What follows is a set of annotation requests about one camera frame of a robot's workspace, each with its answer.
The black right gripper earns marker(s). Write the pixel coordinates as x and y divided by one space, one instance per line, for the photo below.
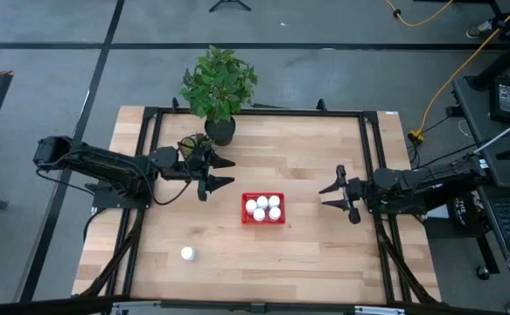
357 192

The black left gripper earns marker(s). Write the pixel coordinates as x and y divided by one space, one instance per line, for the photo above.
204 170

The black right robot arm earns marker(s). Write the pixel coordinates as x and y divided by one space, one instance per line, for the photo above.
412 184

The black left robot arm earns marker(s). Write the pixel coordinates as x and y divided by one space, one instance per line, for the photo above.
106 166

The red plastic basket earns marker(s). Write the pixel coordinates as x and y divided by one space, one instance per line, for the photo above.
248 221

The large black plant pot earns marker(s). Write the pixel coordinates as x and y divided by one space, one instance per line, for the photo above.
221 131

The green leafy plant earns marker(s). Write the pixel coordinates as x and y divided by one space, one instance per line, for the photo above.
217 83

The silver aluminium profile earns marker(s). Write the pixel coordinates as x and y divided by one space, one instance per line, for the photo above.
136 309
379 311

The black bag with white print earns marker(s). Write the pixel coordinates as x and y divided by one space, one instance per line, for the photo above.
464 212

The black side table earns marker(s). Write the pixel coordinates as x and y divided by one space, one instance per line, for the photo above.
477 127

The black caster wheel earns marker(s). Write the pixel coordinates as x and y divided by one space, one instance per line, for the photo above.
482 273

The white rod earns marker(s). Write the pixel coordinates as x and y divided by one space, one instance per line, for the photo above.
504 133

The black power adapter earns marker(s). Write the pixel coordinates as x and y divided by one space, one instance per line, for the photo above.
506 98

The person's shoe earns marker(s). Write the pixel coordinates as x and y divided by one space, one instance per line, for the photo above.
479 30

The black metal table frame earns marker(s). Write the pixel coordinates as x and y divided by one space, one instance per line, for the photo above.
259 112

